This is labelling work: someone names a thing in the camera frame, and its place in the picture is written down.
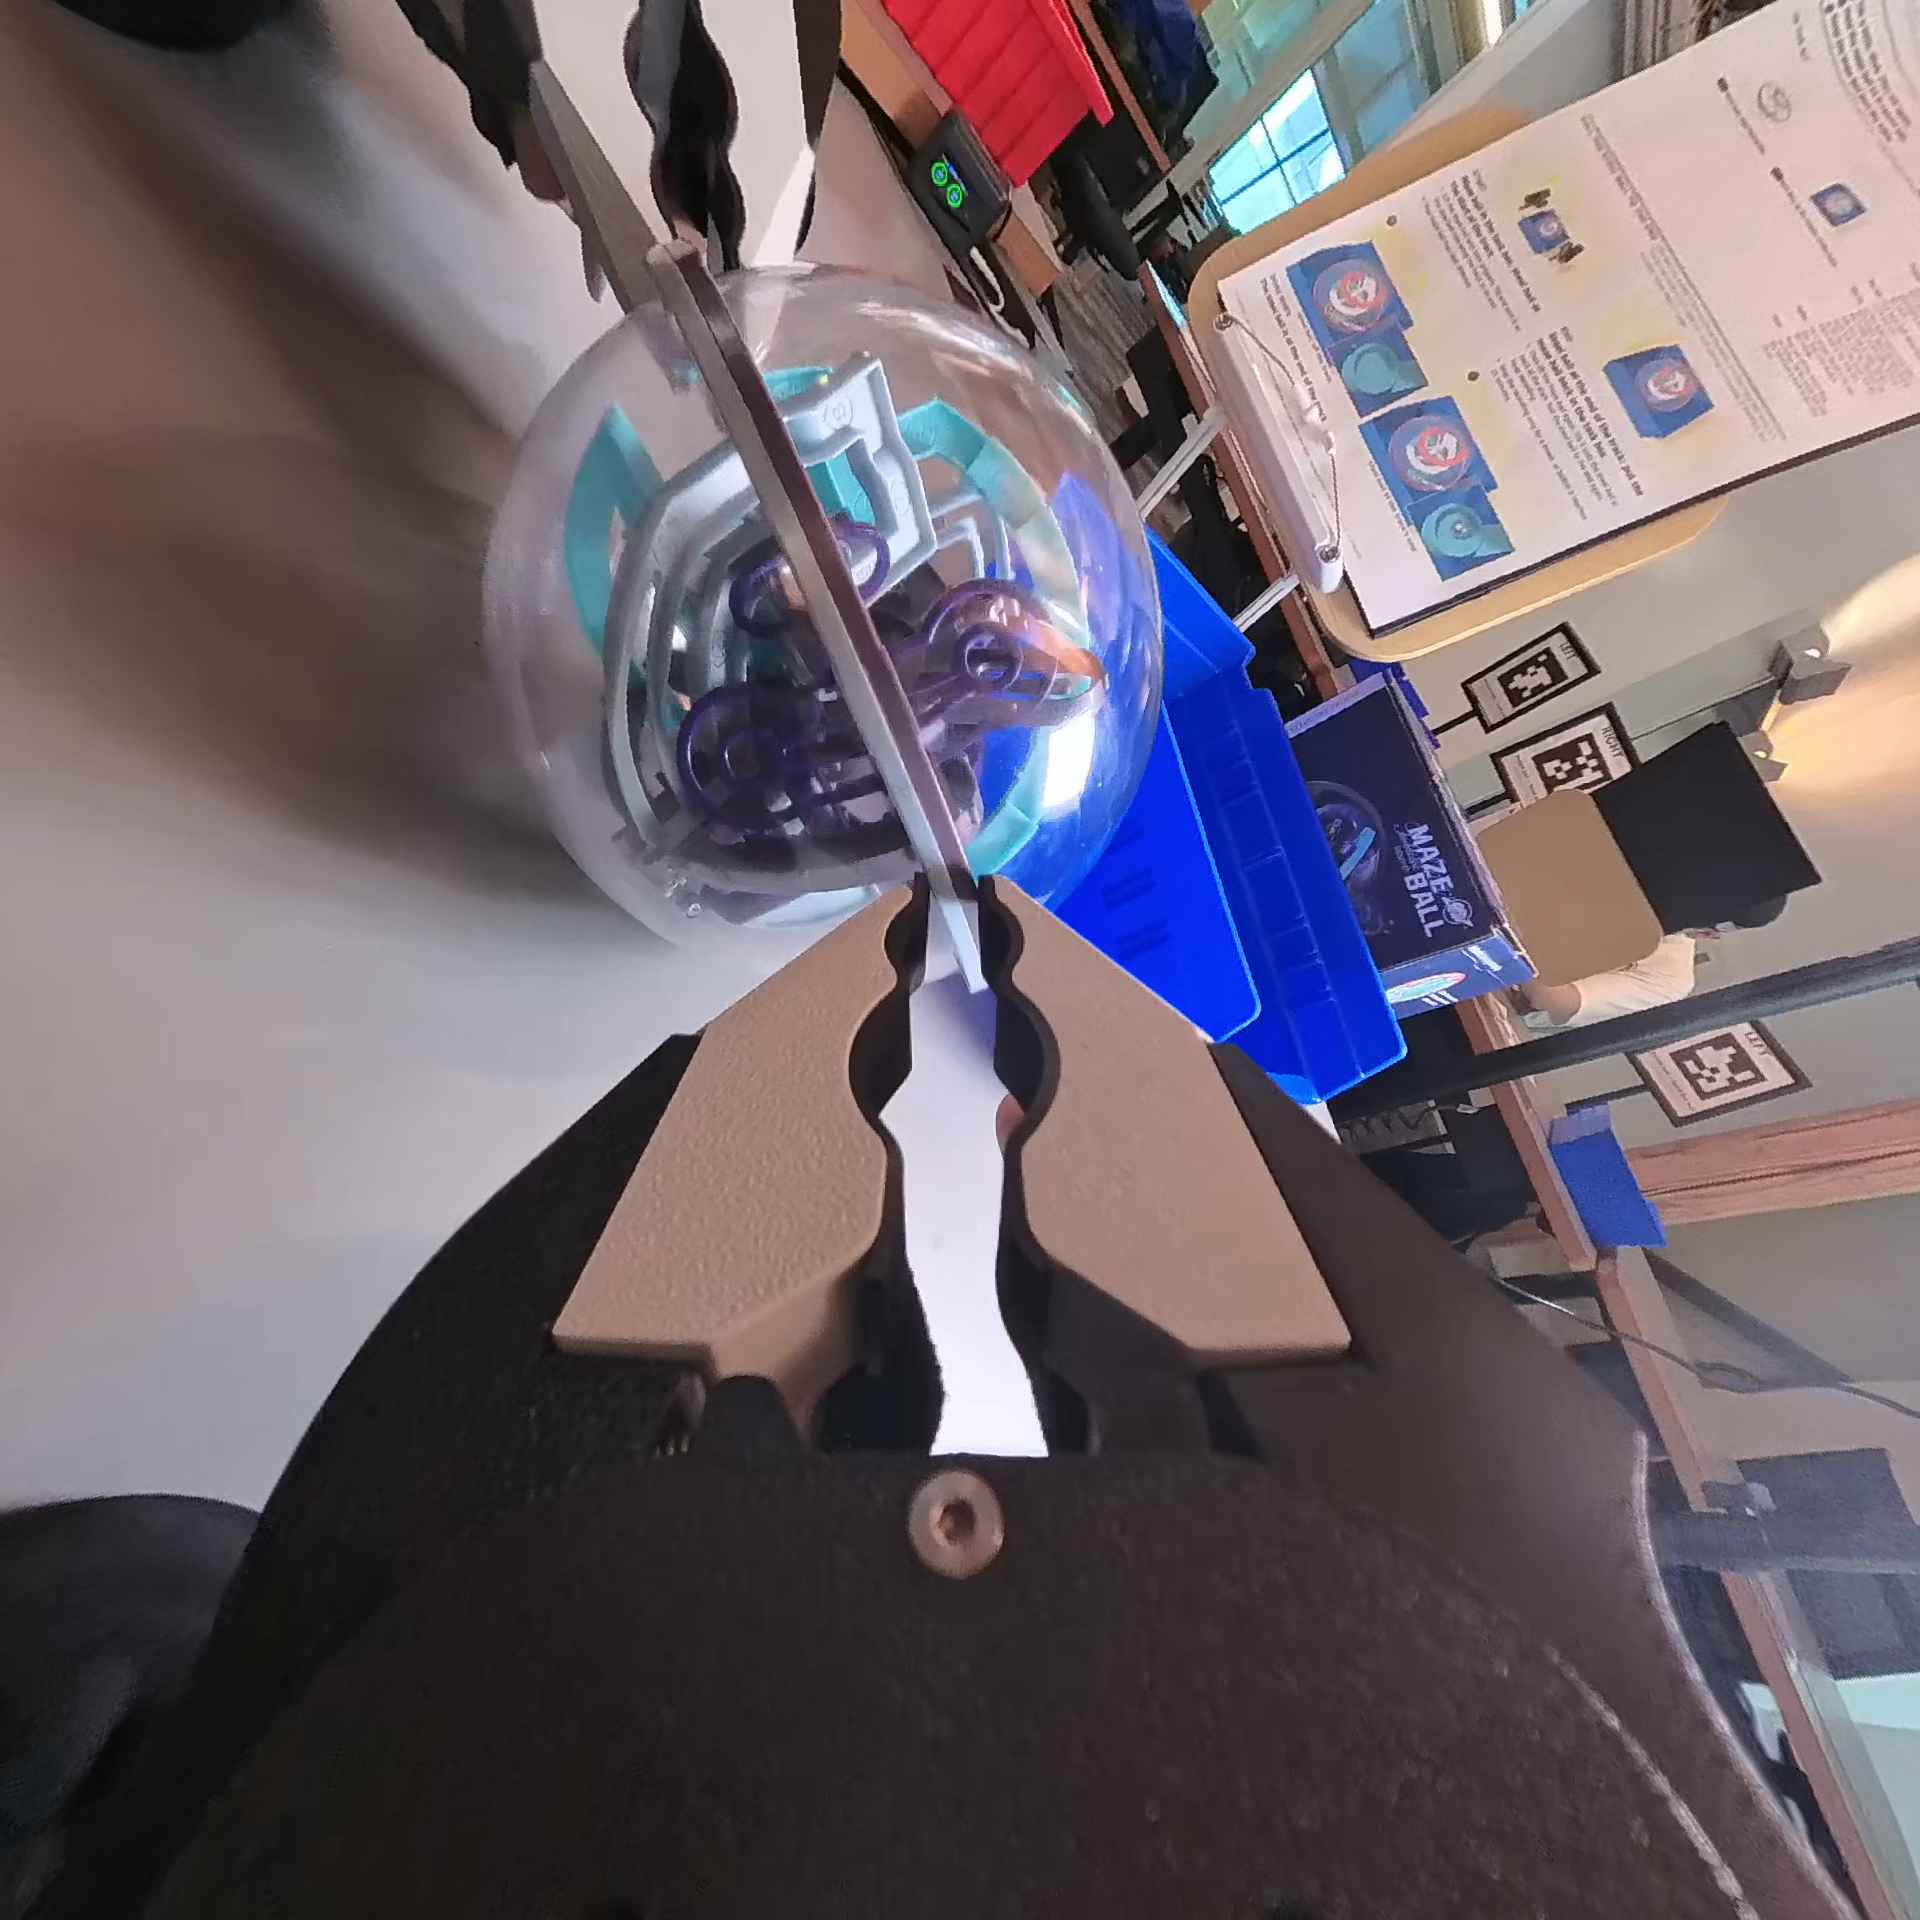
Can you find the wall lamp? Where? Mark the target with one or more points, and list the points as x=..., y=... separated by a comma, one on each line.
x=1808, y=668

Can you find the black white fiducial tag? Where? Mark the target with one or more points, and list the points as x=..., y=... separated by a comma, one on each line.
x=1530, y=676
x=1568, y=756
x=1720, y=1069

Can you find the black charger green display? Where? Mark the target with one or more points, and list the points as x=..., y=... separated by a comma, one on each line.
x=960, y=182

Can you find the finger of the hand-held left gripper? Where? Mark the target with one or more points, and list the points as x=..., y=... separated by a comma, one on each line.
x=706, y=135
x=594, y=163

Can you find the printed instruction sheet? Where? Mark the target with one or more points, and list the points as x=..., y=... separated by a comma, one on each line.
x=1651, y=300

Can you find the blue plastic bin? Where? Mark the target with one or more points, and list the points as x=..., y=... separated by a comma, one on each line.
x=1263, y=900

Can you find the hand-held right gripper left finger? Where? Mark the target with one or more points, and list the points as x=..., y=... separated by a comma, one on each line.
x=736, y=1200

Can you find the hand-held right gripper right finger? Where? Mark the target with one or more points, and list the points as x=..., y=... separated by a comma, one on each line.
x=1171, y=1200

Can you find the clear maze ball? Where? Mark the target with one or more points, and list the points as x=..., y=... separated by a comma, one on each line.
x=673, y=598

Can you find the red plastic bin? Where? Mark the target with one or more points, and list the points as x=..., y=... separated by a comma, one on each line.
x=991, y=75

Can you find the black metal pole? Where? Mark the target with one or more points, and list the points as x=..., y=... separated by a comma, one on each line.
x=1727, y=1014

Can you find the dark blue cardboard box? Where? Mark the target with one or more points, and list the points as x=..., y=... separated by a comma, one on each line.
x=1395, y=858

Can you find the white page holder clip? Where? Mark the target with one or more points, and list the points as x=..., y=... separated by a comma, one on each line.
x=1322, y=493

